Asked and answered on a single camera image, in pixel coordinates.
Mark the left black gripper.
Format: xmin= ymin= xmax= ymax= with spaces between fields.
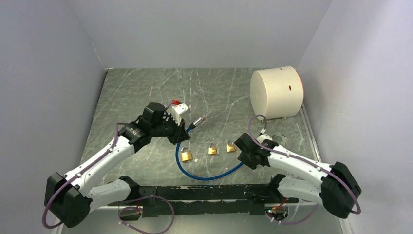
xmin=150 ymin=113 xmax=190 ymax=145

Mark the blue cable with connectors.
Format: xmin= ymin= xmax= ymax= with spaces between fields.
xmin=175 ymin=116 xmax=245 ymax=181

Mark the brass padlock with key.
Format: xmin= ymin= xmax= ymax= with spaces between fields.
xmin=207 ymin=143 xmax=219 ymax=156

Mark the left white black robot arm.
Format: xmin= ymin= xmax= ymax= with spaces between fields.
xmin=41 ymin=100 xmax=190 ymax=229

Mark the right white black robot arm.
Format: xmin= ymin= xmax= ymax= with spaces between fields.
xmin=235 ymin=133 xmax=362 ymax=219

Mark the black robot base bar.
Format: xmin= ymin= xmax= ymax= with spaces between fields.
xmin=107 ymin=183 xmax=299 ymax=217

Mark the cream cylindrical container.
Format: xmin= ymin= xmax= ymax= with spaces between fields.
xmin=250 ymin=66 xmax=304 ymax=119

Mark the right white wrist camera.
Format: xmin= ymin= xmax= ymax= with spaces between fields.
xmin=257 ymin=128 xmax=273 ymax=143

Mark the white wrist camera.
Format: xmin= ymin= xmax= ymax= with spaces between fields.
xmin=257 ymin=128 xmax=273 ymax=143
xmin=171 ymin=100 xmax=189 ymax=125

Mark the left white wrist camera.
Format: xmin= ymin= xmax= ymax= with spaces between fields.
xmin=171 ymin=100 xmax=189 ymax=125

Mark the clear tape ring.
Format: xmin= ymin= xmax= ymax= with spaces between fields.
xmin=272 ymin=133 xmax=289 ymax=148

